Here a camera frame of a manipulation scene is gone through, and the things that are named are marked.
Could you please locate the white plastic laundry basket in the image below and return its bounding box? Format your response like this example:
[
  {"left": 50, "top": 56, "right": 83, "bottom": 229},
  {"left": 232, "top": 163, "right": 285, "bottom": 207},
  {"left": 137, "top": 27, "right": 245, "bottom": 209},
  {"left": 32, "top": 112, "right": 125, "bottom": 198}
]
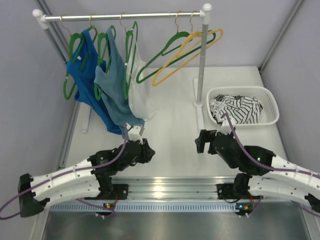
[{"left": 206, "top": 86, "right": 280, "bottom": 129}]

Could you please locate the slotted grey cable duct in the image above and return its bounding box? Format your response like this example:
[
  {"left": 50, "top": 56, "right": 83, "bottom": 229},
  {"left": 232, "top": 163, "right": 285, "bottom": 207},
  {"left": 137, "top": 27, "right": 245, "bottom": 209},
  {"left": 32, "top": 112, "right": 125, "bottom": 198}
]
[{"left": 49, "top": 201, "right": 253, "bottom": 213}]

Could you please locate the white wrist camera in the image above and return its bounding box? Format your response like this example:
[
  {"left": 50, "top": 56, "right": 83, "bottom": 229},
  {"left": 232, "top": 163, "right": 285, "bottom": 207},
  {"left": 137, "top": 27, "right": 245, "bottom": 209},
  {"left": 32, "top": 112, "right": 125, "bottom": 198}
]
[
  {"left": 126, "top": 123, "right": 145, "bottom": 141},
  {"left": 217, "top": 114, "right": 236, "bottom": 135}
]

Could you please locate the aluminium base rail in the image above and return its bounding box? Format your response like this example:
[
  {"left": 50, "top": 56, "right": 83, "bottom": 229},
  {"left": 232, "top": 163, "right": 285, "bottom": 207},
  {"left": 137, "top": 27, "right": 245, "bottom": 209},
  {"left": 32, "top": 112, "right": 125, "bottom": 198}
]
[{"left": 112, "top": 176, "right": 235, "bottom": 201}]

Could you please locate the green hanger with blue top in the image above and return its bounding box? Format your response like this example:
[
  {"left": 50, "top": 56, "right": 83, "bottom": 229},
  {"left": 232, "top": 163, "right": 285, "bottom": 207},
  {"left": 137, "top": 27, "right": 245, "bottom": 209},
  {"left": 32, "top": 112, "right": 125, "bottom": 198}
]
[{"left": 63, "top": 25, "right": 98, "bottom": 106}]

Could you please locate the bright blue tank top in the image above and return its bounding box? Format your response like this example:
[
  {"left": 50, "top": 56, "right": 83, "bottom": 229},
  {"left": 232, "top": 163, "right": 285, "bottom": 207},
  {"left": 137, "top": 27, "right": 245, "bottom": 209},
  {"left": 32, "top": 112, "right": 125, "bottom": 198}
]
[{"left": 66, "top": 28, "right": 122, "bottom": 135}]

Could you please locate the yellow hanger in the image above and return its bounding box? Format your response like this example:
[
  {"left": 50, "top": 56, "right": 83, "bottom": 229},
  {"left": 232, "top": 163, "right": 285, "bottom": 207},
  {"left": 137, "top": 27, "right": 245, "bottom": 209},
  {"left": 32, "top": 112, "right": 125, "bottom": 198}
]
[{"left": 151, "top": 26, "right": 224, "bottom": 87}]

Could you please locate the white and silver clothes rack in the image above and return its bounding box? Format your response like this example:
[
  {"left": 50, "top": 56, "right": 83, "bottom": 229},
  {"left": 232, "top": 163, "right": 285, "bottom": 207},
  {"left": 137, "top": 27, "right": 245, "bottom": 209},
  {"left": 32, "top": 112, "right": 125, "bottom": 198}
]
[{"left": 32, "top": 3, "right": 212, "bottom": 130}]

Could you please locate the green hanger with grey-blue top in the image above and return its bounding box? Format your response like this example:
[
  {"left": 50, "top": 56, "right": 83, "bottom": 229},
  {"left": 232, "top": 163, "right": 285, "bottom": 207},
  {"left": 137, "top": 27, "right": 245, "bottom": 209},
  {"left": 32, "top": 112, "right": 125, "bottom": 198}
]
[{"left": 94, "top": 32, "right": 112, "bottom": 101}]

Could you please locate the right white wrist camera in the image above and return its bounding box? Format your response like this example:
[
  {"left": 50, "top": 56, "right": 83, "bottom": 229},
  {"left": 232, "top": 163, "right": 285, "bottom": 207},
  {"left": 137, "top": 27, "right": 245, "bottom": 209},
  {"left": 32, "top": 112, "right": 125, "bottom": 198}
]
[{"left": 217, "top": 114, "right": 236, "bottom": 135}]

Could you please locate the grey-blue tank top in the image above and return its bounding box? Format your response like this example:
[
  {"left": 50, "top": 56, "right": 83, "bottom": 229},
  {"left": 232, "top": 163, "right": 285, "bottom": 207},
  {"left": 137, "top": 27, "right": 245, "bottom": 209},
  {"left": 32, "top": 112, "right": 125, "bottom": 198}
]
[{"left": 94, "top": 27, "right": 145, "bottom": 137}]

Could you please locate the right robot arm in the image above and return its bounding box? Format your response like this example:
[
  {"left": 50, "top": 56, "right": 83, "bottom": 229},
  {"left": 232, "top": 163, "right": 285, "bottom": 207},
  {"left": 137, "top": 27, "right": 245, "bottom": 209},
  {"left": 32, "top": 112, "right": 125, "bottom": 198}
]
[{"left": 195, "top": 129, "right": 320, "bottom": 213}]

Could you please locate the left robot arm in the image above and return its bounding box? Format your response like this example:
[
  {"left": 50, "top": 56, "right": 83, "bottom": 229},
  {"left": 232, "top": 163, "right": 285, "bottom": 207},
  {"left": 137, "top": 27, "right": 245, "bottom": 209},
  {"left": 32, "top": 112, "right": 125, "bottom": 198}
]
[{"left": 18, "top": 138, "right": 156, "bottom": 218}]

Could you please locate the green hanger with white top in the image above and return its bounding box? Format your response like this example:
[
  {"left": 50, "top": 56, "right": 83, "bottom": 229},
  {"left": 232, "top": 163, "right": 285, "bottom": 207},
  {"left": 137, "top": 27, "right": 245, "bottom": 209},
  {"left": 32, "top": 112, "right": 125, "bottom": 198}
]
[{"left": 119, "top": 12, "right": 139, "bottom": 100}]

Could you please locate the white black-striped tank top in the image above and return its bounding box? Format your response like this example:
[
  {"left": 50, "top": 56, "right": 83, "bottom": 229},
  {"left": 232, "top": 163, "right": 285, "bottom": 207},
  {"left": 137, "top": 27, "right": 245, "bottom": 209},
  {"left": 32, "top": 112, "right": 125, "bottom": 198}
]
[{"left": 209, "top": 94, "right": 258, "bottom": 125}]

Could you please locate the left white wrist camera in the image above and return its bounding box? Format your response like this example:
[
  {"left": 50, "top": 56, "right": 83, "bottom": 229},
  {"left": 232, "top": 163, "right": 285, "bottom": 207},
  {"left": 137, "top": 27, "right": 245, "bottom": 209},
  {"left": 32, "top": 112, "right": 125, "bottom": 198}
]
[{"left": 126, "top": 123, "right": 145, "bottom": 141}]

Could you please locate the black white-striped garment in basket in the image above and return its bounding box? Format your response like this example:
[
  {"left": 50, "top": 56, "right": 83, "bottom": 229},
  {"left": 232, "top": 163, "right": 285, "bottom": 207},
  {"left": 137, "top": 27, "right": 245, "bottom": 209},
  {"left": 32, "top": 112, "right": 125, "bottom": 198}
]
[{"left": 233, "top": 95, "right": 263, "bottom": 124}]

